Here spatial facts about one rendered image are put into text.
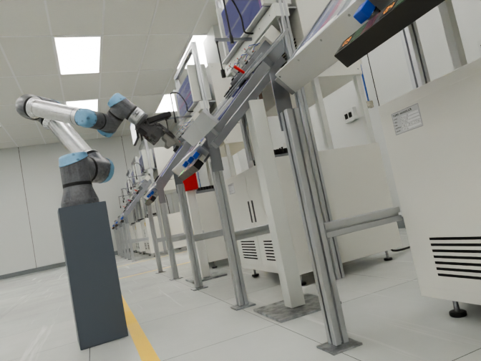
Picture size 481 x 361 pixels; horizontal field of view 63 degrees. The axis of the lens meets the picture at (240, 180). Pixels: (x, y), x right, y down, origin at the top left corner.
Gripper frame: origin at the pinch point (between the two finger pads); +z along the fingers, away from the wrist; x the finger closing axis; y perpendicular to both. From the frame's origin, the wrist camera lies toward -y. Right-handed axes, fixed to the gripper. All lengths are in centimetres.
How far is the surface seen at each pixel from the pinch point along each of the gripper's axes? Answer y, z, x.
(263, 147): -5.9, 25.1, 40.5
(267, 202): 10, 39, 38
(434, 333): 31, 76, 96
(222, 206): 15.8, 30.2, 14.1
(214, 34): -256, -43, -306
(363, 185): -38, 87, 10
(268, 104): -71, 31, -43
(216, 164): 2.2, 17.7, 14.5
